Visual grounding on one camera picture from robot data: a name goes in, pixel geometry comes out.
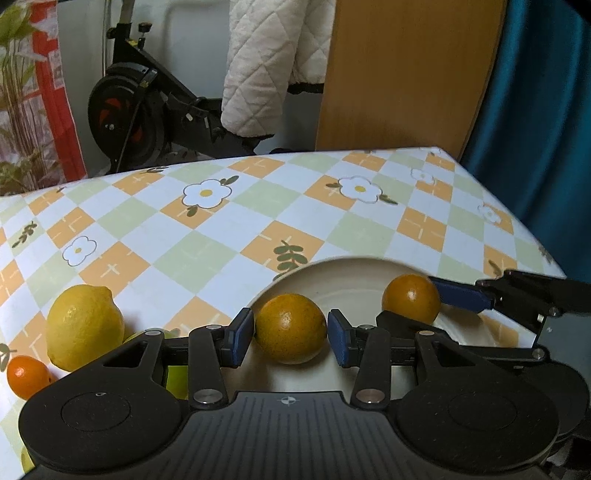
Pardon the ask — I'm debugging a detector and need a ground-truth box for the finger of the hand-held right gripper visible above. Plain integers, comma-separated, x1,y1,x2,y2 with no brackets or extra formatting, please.
376,310,552,363
429,270,591,324

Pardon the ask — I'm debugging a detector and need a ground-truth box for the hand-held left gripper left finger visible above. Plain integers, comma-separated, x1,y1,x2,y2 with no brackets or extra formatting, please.
99,308,256,411

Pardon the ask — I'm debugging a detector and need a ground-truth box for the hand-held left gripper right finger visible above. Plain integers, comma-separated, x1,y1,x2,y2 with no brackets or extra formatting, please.
327,309,485,411

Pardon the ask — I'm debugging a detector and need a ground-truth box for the large yellowish orange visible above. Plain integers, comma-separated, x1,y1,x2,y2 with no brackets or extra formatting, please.
255,294,328,364

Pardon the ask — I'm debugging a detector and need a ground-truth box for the deep-coloured orange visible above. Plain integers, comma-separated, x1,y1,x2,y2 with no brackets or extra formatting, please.
381,274,441,324

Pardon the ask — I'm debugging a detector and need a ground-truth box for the white bowl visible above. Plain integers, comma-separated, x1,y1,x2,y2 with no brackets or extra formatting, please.
247,257,541,407

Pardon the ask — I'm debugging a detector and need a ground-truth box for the yellow lemon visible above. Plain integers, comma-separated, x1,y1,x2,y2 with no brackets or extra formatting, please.
46,285,125,373

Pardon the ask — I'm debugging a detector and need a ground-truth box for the small mandarin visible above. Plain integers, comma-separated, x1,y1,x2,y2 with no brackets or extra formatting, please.
6,354,58,401

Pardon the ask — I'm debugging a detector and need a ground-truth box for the teal curtain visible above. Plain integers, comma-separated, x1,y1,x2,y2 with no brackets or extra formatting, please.
462,0,591,282

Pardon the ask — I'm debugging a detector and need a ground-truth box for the wooden board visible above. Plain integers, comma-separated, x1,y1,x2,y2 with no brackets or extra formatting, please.
315,0,509,162

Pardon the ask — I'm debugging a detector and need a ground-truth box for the black exercise bike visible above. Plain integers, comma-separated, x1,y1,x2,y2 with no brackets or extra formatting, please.
88,0,324,174

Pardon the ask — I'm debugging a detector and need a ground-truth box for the white quilted jacket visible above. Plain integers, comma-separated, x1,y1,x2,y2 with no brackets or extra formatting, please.
221,0,337,139

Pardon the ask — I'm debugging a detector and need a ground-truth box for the white rounded panel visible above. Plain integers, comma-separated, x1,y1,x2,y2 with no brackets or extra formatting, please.
164,0,232,100

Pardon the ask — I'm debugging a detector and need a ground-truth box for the red plant-printed backdrop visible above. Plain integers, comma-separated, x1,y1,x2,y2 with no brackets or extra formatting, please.
0,0,88,197

